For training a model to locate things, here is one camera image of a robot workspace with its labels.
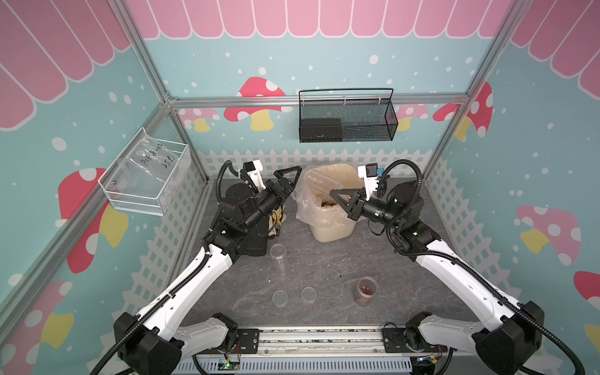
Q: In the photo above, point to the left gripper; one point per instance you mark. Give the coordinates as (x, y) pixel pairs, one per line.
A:
(287, 185)

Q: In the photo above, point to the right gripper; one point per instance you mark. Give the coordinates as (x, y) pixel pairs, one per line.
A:
(351, 209)

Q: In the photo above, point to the clear tea jar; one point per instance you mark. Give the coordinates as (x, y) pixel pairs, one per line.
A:
(279, 258)
(365, 290)
(327, 178)

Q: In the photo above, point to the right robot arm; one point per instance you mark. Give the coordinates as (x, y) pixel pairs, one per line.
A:
(507, 332)

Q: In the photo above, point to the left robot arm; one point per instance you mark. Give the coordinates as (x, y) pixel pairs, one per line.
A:
(153, 341)

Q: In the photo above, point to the beige trash bin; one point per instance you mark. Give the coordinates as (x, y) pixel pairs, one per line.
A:
(333, 215)

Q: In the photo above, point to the white yellow work gloves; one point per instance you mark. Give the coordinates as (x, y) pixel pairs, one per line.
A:
(277, 218)

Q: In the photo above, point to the black box in basket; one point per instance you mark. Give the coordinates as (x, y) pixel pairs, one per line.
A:
(320, 130)

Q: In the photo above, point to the black plastic tool case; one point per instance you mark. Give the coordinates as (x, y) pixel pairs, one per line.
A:
(247, 237)

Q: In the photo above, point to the clear plastic bag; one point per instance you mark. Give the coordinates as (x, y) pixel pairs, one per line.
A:
(159, 168)

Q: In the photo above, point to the black wire mesh basket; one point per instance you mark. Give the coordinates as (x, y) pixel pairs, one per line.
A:
(367, 114)

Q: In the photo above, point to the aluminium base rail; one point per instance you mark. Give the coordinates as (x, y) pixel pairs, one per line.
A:
(362, 349)

